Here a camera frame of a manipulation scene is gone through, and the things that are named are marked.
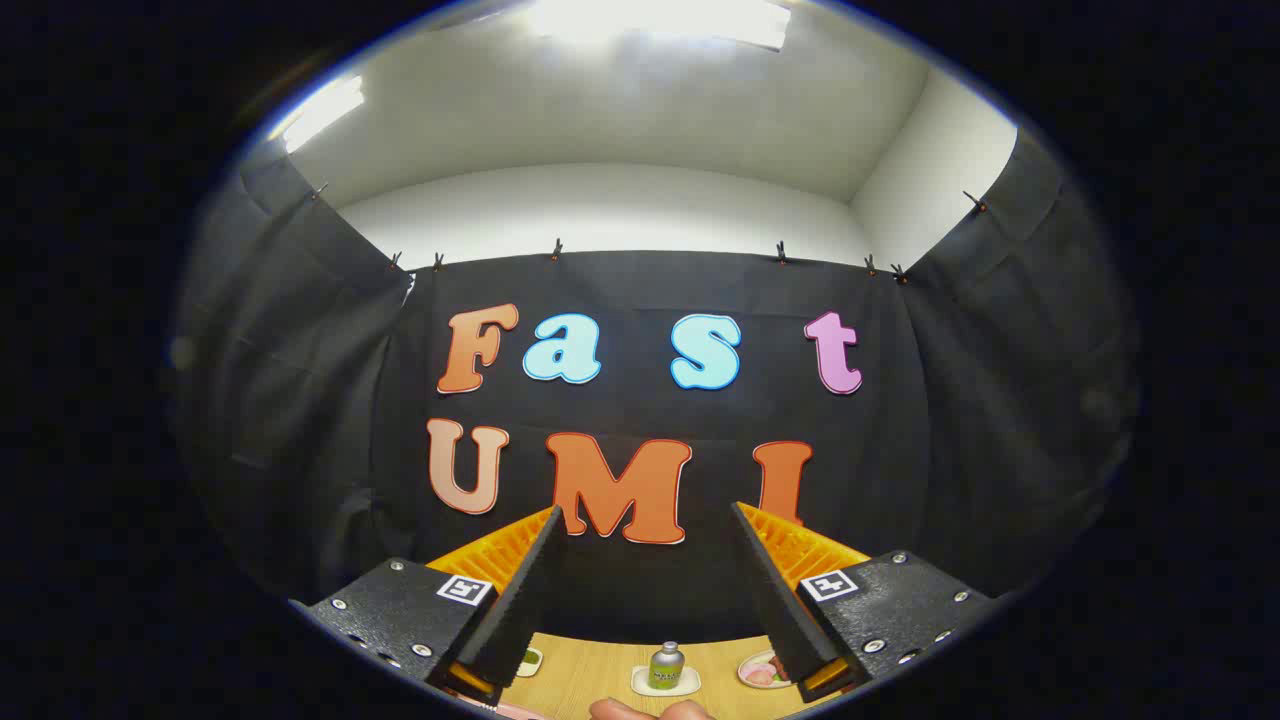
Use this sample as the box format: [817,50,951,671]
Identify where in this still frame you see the white oval food plate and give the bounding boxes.
[737,650,791,691]

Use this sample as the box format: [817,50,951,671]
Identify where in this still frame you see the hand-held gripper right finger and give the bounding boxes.
[730,502,999,705]

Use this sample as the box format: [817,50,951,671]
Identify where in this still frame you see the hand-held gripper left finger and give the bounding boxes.
[290,505,568,708]

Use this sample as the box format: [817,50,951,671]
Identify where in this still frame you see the row of black cloth clips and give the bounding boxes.
[308,183,991,286]

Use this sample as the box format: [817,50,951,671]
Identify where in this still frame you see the white square coaster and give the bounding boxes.
[630,665,701,698]

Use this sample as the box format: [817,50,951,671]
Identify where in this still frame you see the ceiling light panel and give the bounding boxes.
[283,75,366,153]

